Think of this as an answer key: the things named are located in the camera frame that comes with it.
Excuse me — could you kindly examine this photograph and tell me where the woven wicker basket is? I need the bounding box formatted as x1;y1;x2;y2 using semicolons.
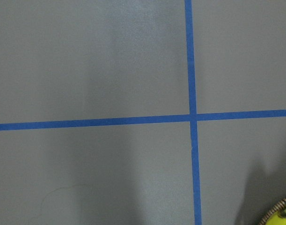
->
258;197;286;225

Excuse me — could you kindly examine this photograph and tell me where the yellow banana bunch in basket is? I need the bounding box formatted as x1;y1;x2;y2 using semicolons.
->
266;208;286;225

